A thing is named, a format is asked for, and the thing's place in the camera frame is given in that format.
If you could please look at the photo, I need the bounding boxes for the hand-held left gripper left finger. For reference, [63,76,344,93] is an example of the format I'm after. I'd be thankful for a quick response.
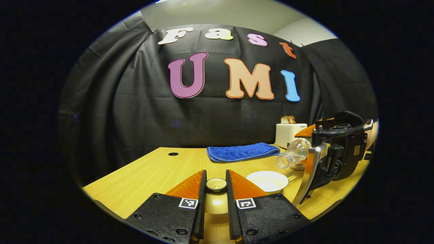
[125,170,208,244]

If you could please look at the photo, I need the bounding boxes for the clear glass water bottle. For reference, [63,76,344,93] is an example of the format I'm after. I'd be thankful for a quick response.
[276,138,312,169]

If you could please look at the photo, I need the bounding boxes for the cream ceramic teacup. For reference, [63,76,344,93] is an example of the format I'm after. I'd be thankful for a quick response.
[246,170,289,195]

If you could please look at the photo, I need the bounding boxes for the white toaster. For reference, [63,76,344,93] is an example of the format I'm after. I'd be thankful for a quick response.
[275,123,308,149]

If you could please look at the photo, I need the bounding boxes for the blue folded towel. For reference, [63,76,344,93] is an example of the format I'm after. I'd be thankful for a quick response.
[206,142,281,163]

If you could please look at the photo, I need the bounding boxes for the black backdrop cloth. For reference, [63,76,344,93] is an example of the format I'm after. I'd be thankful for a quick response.
[58,12,378,185]

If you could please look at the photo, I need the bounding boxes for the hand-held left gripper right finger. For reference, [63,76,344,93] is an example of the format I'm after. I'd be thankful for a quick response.
[225,170,311,244]

